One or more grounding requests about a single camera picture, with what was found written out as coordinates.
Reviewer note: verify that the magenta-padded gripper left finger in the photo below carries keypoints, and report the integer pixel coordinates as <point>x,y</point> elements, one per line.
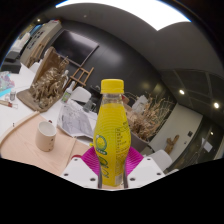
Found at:
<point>78,170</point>

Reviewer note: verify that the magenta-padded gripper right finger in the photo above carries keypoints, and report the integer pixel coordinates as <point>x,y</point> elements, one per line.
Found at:
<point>146,170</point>

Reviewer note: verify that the yellow drink bottle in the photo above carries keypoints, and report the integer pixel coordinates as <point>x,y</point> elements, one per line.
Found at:
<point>111,133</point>

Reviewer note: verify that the flat round red coaster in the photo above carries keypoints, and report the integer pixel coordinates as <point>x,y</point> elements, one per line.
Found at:
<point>76,156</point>

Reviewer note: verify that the white chair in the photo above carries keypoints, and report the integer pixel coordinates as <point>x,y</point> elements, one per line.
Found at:
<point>81,94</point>
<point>160,159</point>

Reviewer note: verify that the wooden figure sculpture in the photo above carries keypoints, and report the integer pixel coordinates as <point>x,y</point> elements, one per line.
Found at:
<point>171,144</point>

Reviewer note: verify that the beige ceramic cup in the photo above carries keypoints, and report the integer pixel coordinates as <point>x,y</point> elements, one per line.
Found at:
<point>45,136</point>

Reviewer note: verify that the printed newspaper sheet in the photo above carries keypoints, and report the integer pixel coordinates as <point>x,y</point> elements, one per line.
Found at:
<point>75,121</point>

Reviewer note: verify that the dry plant in grey pot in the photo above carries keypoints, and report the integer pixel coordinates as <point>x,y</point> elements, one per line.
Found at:
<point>150,116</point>

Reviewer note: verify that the glass jar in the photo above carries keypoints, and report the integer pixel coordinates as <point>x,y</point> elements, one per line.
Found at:
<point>88,106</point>

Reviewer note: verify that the small green-label plastic bottle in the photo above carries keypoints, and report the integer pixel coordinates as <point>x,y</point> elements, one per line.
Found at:
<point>67,94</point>

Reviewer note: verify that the brown carved wood sculpture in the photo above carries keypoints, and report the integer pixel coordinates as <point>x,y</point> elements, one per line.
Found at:
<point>46,83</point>

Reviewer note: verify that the white plaster bust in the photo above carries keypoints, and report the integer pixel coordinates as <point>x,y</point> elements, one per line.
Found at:
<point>65,78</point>

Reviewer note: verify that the wooden easel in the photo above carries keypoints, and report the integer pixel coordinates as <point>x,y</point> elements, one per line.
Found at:
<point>81,76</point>

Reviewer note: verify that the paint brush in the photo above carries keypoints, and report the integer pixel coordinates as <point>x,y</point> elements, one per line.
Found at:
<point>8,104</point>

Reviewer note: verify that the small clear jar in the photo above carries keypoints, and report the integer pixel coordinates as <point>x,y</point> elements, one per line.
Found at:
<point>12,95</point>

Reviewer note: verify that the black box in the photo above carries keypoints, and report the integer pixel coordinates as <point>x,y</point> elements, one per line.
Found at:
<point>11,63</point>

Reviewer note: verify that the white cabinet with posters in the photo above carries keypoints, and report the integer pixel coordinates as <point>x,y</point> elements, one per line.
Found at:
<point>40,40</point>

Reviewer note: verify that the white plaster statue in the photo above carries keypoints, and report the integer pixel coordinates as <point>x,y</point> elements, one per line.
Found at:
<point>21,41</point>

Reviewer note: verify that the long ceiling light panel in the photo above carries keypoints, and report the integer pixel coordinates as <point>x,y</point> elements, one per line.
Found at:
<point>143,10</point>

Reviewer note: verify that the black wall screen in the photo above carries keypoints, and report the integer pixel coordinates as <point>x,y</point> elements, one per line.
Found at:
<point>73,46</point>

